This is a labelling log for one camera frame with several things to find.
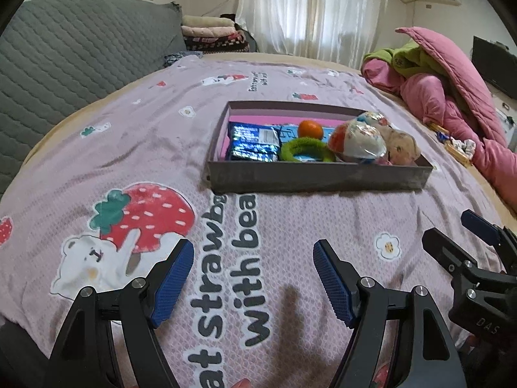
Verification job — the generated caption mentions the black television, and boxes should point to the black television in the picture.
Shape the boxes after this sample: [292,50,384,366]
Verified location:
[471,36,517,99]

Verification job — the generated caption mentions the strawberry print bed sheet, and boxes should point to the strawberry print bed sheet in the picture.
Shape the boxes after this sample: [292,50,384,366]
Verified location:
[1,57,502,387]

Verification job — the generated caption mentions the green blanket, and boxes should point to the green blanket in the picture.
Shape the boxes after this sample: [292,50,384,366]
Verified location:
[363,39,448,79]

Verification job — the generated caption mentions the pink blue picture book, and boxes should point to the pink blue picture book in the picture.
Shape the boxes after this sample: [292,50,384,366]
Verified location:
[217,114,385,166]

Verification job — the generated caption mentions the stack of folded blankets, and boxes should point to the stack of folded blankets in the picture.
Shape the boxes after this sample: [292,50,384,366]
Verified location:
[181,15,251,53]

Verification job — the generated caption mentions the orange tangerine plain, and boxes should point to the orange tangerine plain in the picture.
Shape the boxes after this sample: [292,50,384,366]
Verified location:
[297,120,324,140]

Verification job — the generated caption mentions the blue biscuit packet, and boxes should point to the blue biscuit packet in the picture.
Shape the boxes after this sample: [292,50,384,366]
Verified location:
[225,122,281,162]

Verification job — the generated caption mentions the pink quilted duvet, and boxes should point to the pink quilted duvet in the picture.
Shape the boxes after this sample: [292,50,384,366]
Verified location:
[361,26,516,209]

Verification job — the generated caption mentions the white sheer curtain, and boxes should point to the white sheer curtain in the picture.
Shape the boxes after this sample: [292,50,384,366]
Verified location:
[237,0,388,69]

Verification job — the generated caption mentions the egg shaped snack pack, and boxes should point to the egg shaped snack pack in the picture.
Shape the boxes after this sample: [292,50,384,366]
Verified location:
[356,111,391,127]

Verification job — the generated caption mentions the translucent bag with plush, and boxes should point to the translucent bag with plush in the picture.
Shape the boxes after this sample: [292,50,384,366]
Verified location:
[380,127,421,166]

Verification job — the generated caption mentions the green fuzzy ring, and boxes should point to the green fuzzy ring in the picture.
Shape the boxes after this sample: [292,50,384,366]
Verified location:
[280,136,338,164]

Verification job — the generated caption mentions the grey cardboard box tray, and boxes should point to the grey cardboard box tray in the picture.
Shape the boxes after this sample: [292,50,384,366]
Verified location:
[205,100,433,194]

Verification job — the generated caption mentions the grey quilted headboard cushion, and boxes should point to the grey quilted headboard cushion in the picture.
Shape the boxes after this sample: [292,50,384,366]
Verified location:
[1,0,186,190]

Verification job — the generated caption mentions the red white egg snack pack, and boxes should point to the red white egg snack pack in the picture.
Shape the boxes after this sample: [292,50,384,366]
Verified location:
[327,120,387,161]

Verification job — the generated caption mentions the small clutter beside duvet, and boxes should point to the small clutter beside duvet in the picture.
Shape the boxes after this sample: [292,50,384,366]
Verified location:
[426,123,476,167]

